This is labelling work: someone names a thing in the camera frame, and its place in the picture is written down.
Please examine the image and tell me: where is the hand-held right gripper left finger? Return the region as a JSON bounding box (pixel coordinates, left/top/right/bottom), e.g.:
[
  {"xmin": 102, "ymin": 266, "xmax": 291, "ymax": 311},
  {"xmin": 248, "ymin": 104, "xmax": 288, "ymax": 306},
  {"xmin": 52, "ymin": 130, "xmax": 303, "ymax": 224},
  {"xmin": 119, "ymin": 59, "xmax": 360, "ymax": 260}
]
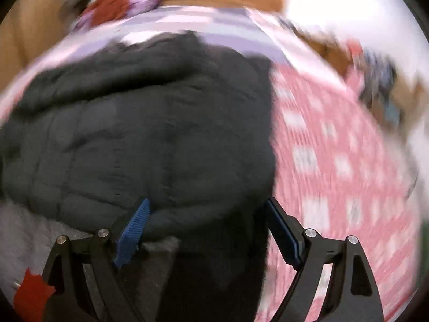
[{"xmin": 42, "ymin": 197, "xmax": 151, "ymax": 322}]

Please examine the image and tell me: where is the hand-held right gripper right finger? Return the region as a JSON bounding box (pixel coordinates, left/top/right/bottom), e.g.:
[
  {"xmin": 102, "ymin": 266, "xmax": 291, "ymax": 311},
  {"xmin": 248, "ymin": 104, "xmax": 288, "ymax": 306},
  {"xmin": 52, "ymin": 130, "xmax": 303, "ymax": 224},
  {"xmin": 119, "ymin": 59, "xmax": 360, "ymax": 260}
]
[{"xmin": 265, "ymin": 198, "xmax": 385, "ymax": 322}]

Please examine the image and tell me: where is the grey and black jacket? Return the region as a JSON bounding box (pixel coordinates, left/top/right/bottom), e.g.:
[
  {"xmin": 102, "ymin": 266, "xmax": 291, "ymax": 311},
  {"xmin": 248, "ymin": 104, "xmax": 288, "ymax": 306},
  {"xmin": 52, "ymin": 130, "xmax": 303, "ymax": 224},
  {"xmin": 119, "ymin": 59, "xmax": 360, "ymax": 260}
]
[{"xmin": 0, "ymin": 30, "xmax": 279, "ymax": 322}]

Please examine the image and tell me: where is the pile of plaid clothes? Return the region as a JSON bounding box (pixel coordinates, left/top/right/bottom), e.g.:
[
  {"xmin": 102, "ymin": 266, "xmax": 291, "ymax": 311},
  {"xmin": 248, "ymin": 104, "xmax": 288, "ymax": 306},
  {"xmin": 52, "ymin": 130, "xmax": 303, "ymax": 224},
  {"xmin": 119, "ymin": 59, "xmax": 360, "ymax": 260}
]
[{"xmin": 357, "ymin": 49, "xmax": 404, "ymax": 111}]

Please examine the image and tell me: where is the red patterned mat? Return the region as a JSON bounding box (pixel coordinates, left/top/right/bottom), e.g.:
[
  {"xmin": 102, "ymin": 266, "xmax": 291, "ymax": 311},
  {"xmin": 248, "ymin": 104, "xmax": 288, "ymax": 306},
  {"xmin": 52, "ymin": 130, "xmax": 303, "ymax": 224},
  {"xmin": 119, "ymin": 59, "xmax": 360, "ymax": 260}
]
[{"xmin": 256, "ymin": 63, "xmax": 421, "ymax": 322}]

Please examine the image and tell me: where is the red tape piece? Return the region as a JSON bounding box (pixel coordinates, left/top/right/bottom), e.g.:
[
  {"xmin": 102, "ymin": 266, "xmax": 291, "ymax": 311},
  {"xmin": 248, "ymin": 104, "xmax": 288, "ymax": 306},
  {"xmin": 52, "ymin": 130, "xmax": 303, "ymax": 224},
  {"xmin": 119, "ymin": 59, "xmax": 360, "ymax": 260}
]
[{"xmin": 13, "ymin": 268, "xmax": 56, "ymax": 322}]

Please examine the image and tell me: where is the wooden bedside cabinet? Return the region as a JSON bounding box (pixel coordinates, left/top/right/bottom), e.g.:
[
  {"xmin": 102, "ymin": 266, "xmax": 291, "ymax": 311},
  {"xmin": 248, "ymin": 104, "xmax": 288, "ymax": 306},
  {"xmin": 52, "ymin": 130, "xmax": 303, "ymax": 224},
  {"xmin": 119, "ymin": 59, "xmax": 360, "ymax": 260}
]
[{"xmin": 293, "ymin": 27, "xmax": 357, "ymax": 76}]

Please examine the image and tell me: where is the checkered bed quilt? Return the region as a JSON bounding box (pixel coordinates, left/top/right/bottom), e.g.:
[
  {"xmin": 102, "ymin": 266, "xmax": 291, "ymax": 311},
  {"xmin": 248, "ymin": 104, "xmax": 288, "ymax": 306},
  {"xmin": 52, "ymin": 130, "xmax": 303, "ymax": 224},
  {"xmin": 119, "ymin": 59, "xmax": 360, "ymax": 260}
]
[{"xmin": 50, "ymin": 5, "xmax": 294, "ymax": 69}]

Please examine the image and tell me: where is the wooden wardrobe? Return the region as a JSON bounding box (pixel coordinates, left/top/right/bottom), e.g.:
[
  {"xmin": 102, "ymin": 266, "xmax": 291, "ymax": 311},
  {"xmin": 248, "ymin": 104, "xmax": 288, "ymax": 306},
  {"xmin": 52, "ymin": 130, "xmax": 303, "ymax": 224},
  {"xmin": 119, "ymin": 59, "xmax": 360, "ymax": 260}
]
[{"xmin": 0, "ymin": 0, "xmax": 83, "ymax": 81}]

